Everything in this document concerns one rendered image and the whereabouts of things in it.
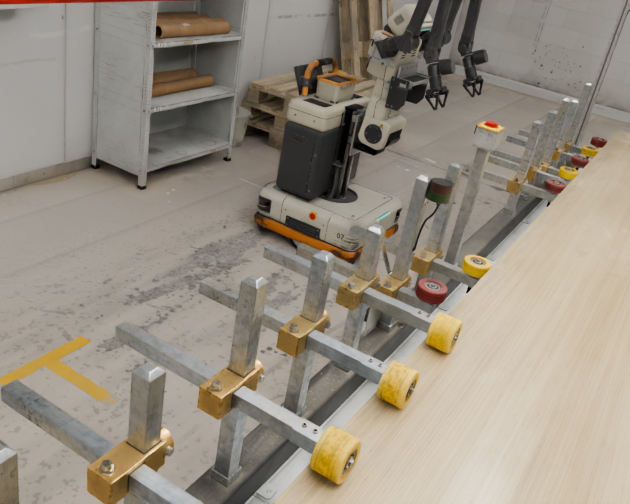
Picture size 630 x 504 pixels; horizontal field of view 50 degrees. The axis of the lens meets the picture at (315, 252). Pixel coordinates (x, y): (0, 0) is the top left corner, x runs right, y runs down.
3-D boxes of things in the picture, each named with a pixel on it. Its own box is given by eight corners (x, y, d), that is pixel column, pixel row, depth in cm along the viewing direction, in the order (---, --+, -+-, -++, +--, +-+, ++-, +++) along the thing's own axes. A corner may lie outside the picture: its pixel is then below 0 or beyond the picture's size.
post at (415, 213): (377, 328, 196) (416, 175, 174) (382, 324, 199) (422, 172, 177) (387, 333, 194) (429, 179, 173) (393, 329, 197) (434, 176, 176)
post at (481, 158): (440, 268, 236) (476, 146, 216) (445, 263, 240) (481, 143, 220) (452, 273, 234) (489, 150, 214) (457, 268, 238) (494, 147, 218)
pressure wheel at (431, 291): (403, 320, 183) (413, 283, 178) (415, 308, 189) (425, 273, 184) (430, 332, 180) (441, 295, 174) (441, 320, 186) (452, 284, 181)
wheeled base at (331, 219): (250, 225, 394) (255, 185, 383) (307, 198, 445) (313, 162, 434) (349, 269, 367) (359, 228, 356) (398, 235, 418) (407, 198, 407)
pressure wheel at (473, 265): (462, 300, 198) (473, 266, 193) (450, 286, 205) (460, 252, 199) (485, 300, 201) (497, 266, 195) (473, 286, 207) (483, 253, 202)
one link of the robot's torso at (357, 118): (341, 152, 375) (349, 109, 364) (364, 143, 397) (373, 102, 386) (383, 168, 364) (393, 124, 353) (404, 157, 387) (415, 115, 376)
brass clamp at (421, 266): (407, 269, 205) (411, 254, 203) (425, 255, 216) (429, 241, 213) (426, 277, 202) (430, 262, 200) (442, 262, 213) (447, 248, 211)
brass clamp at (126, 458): (83, 489, 100) (83, 464, 98) (147, 440, 111) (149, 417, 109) (113, 511, 98) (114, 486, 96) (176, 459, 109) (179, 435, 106)
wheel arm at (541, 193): (456, 170, 297) (458, 161, 295) (458, 169, 299) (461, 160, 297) (553, 204, 279) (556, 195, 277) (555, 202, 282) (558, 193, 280)
